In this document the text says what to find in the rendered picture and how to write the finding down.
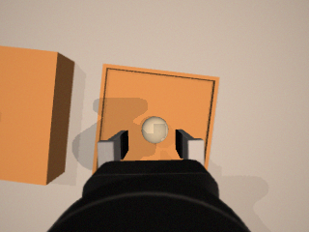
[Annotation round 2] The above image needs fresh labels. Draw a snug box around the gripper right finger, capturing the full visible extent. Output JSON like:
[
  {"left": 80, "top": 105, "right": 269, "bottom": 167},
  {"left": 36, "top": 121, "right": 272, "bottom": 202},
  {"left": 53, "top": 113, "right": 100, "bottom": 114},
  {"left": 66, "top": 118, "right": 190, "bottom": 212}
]
[{"left": 175, "top": 130, "right": 205, "bottom": 167}]

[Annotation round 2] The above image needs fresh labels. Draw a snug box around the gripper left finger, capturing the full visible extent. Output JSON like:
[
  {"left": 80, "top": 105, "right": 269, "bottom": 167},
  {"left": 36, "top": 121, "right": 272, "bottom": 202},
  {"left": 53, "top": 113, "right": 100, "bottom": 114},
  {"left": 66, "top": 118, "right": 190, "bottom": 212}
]
[{"left": 98, "top": 130, "right": 128, "bottom": 167}]

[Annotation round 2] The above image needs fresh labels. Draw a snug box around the beige ball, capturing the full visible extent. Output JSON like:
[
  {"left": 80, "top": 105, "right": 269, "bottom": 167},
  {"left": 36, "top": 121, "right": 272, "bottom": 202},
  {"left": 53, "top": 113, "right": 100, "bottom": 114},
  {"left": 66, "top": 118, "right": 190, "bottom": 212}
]
[{"left": 141, "top": 116, "right": 169, "bottom": 143}]

